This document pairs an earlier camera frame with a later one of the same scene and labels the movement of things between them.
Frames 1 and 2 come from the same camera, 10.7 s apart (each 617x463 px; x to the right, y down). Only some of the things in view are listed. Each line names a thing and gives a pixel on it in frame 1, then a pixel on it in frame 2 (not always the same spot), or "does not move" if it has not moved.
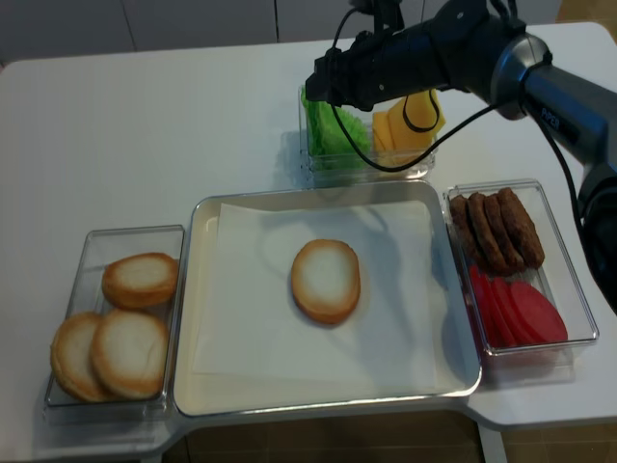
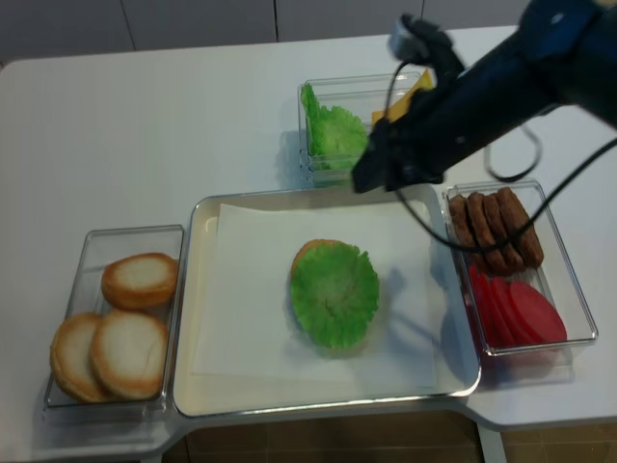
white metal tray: x=322 y=295 does not move
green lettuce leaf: x=326 y=135 → x=335 y=293
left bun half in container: x=72 y=357 does not move
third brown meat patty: x=510 y=255 does not move
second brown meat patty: x=493 y=252 does not move
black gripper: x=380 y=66 → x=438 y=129
